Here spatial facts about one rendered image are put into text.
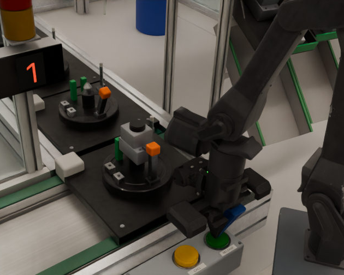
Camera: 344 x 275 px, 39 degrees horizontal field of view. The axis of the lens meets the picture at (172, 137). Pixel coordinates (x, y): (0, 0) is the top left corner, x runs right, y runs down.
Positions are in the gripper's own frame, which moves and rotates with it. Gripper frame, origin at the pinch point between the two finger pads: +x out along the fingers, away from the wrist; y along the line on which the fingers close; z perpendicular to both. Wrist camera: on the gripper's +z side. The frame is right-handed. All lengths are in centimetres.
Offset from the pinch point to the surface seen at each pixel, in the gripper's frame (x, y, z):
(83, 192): 3.4, 13.3, 22.6
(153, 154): -6.2, 2.7, 15.1
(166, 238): 4.8, 6.5, 5.4
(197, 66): 15, -55, 67
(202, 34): 15, -73, 86
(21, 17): -29.4, 17.8, 30.8
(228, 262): 6.3, 0.1, -4.0
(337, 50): 30, -138, 67
